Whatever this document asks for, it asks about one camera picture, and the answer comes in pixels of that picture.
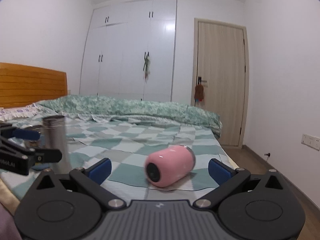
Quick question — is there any stainless steel tumbler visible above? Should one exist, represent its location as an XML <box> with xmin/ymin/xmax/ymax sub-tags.
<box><xmin>42</xmin><ymin>115</ymin><xmax>72</xmax><ymax>174</ymax></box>

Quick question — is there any pink steel cup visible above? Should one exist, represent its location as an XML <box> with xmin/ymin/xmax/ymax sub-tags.
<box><xmin>144</xmin><ymin>145</ymin><xmax>196</xmax><ymax>188</ymax></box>

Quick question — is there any floral ruffled pillow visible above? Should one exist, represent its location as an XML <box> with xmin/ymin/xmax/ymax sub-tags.
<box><xmin>1</xmin><ymin>103</ymin><xmax>52</xmax><ymax>122</ymax></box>

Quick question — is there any green checkered bed blanket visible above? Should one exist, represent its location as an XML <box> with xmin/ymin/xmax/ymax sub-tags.
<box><xmin>0</xmin><ymin>115</ymin><xmax>239</xmax><ymax>201</ymax></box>

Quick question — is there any wooden headboard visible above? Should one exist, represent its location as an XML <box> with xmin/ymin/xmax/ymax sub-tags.
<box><xmin>0</xmin><ymin>63</ymin><xmax>68</xmax><ymax>108</ymax></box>

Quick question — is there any green floral duvet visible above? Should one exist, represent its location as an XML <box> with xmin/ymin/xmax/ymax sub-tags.
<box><xmin>35</xmin><ymin>95</ymin><xmax>222</xmax><ymax>138</ymax></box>

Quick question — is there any green hanging toy on wardrobe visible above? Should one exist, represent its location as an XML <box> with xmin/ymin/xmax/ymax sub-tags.
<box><xmin>143</xmin><ymin>52</ymin><xmax>150</xmax><ymax>82</ymax></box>

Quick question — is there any beige wooden door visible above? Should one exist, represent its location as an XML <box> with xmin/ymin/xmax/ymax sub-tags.
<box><xmin>191</xmin><ymin>18</ymin><xmax>249</xmax><ymax>148</ymax></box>

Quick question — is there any white wardrobe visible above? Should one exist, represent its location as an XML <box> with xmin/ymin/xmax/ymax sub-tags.
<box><xmin>79</xmin><ymin>0</ymin><xmax>177</xmax><ymax>102</ymax></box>

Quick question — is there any brown plush toy on handle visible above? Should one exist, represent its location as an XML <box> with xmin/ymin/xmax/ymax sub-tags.
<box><xmin>194</xmin><ymin>83</ymin><xmax>204</xmax><ymax>102</ymax></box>

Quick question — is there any white wall socket panel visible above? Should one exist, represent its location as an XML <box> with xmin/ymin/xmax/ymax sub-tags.
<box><xmin>301</xmin><ymin>134</ymin><xmax>320</xmax><ymax>151</ymax></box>

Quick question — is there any black door handle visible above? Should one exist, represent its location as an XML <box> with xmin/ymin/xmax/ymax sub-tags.
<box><xmin>197</xmin><ymin>76</ymin><xmax>207</xmax><ymax>85</ymax></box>

